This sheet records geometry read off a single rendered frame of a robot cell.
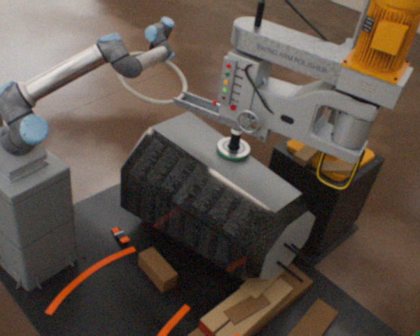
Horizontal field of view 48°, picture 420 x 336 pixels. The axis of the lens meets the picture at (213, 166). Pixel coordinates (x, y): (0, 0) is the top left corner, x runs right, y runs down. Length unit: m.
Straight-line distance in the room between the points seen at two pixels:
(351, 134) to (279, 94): 0.45
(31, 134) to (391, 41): 1.81
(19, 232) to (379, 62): 2.16
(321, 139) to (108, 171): 2.14
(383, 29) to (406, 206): 2.60
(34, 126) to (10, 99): 0.18
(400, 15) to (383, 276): 2.19
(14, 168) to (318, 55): 1.74
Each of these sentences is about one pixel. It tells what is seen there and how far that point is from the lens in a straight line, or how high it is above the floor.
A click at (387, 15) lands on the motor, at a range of 2.34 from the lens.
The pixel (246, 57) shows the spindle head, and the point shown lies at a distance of 2.67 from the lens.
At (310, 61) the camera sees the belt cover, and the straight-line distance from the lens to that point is 2.50.
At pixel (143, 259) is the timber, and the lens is 3.36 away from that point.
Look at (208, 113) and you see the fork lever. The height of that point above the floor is 1.13.
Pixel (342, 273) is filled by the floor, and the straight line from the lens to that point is 3.78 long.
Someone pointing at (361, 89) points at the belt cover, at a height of 1.66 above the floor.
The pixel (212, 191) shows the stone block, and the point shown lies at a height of 0.79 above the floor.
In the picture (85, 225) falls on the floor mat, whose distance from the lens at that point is 3.75.
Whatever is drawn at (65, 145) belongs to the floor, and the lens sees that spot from 4.53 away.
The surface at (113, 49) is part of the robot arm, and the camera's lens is 2.60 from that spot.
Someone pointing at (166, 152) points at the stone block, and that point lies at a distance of 3.12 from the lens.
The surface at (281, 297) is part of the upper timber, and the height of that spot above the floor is 0.20.
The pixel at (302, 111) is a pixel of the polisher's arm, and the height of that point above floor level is 1.41.
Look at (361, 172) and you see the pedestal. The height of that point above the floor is 0.74.
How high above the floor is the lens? 2.72
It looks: 39 degrees down
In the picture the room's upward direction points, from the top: 9 degrees clockwise
